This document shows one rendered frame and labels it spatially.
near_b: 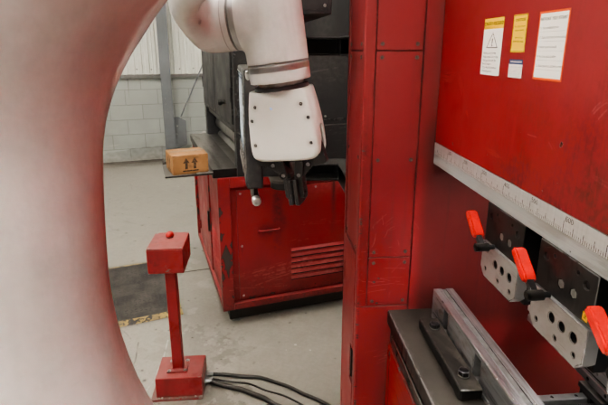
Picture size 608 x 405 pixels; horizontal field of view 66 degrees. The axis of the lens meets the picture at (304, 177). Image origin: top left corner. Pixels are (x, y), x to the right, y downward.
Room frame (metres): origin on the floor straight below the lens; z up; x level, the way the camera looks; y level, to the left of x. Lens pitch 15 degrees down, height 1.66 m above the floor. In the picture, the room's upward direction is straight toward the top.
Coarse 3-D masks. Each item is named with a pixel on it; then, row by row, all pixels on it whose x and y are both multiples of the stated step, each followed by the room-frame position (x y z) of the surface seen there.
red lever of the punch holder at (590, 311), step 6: (588, 306) 0.58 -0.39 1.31; (594, 306) 0.58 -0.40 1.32; (600, 306) 0.58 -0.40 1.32; (588, 312) 0.57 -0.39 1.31; (594, 312) 0.57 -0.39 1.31; (600, 312) 0.57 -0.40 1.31; (588, 318) 0.57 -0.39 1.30; (594, 318) 0.56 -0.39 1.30; (600, 318) 0.56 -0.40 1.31; (606, 318) 0.56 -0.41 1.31; (594, 324) 0.56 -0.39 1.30; (600, 324) 0.56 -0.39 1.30; (606, 324) 0.56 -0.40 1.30; (594, 330) 0.56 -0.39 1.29; (600, 330) 0.55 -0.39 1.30; (606, 330) 0.55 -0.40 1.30; (594, 336) 0.55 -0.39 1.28; (600, 336) 0.55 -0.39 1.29; (606, 336) 0.54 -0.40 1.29; (600, 342) 0.54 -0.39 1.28; (606, 342) 0.54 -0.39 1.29; (600, 348) 0.54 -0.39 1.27; (606, 348) 0.54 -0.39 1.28; (606, 354) 0.53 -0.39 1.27; (606, 372) 0.52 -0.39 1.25
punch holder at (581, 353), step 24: (552, 264) 0.72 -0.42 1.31; (576, 264) 0.67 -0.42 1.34; (552, 288) 0.71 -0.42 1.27; (576, 288) 0.66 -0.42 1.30; (600, 288) 0.62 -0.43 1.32; (552, 312) 0.70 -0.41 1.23; (576, 312) 0.65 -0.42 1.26; (552, 336) 0.69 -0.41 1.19; (576, 336) 0.64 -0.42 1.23; (576, 360) 0.63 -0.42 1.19; (600, 360) 0.62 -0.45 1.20
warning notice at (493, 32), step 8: (504, 16) 0.98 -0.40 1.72; (488, 24) 1.05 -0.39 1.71; (496, 24) 1.01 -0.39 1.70; (488, 32) 1.05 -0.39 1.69; (496, 32) 1.01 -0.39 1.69; (488, 40) 1.04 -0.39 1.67; (496, 40) 1.01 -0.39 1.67; (488, 48) 1.04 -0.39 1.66; (496, 48) 1.00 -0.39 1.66; (488, 56) 1.04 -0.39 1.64; (496, 56) 1.00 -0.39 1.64; (488, 64) 1.03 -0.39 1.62; (496, 64) 1.00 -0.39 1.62; (480, 72) 1.06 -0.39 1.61; (488, 72) 1.03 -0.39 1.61; (496, 72) 0.99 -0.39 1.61
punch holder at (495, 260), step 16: (496, 208) 0.93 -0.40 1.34; (496, 224) 0.92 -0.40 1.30; (512, 224) 0.86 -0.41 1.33; (496, 240) 0.91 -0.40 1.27; (512, 240) 0.85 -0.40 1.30; (528, 240) 0.82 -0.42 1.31; (496, 256) 0.90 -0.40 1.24; (512, 256) 0.85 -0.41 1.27; (528, 256) 0.82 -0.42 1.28; (496, 272) 0.89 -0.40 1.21; (512, 272) 0.83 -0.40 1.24; (512, 288) 0.83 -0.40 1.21; (528, 304) 0.82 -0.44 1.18
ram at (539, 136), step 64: (448, 0) 1.29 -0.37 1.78; (512, 0) 0.96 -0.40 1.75; (576, 0) 0.76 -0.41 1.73; (448, 64) 1.26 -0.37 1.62; (576, 64) 0.74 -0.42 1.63; (448, 128) 1.22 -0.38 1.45; (512, 128) 0.90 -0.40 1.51; (576, 128) 0.72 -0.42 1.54; (576, 192) 0.70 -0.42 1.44; (576, 256) 0.67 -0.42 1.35
